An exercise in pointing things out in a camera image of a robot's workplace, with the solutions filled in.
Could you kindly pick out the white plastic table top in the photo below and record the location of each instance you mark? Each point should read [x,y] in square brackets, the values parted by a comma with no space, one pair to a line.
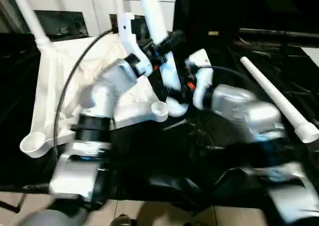
[62,73]

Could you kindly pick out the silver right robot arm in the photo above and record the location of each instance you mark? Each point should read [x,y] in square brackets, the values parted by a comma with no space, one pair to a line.
[236,103]

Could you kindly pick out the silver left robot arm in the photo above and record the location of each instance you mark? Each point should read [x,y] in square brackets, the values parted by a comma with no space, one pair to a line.
[109,86]

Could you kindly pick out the black case with gold label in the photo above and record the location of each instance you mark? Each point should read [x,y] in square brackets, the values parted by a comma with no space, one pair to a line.
[199,11]

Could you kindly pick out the black mat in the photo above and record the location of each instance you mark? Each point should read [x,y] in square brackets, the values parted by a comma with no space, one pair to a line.
[162,148]

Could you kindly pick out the white cabinet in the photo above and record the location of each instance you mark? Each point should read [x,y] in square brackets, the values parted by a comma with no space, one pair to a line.
[74,4]

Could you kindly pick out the black long bar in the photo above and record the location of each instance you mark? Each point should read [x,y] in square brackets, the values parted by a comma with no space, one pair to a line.
[274,32]

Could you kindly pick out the white flat sheet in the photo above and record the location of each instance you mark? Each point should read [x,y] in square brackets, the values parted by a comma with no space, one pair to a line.
[312,56]

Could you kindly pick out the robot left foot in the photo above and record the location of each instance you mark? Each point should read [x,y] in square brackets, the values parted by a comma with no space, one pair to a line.
[123,221]

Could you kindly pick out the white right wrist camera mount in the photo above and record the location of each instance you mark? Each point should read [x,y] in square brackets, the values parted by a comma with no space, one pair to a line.
[203,81]

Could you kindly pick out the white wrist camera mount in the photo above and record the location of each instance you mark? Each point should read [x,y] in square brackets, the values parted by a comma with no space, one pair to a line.
[127,31]
[203,81]

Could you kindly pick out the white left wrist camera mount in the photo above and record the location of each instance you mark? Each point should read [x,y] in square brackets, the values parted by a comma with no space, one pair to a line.
[127,31]

